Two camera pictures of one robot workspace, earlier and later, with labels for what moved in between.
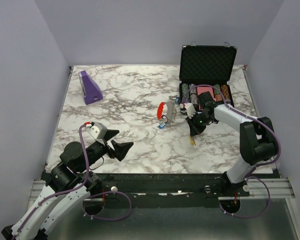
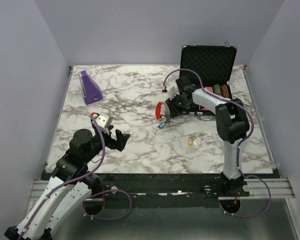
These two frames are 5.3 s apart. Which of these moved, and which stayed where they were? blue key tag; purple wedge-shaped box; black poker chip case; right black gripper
Moved: right black gripper
Stayed: purple wedge-shaped box; black poker chip case; blue key tag
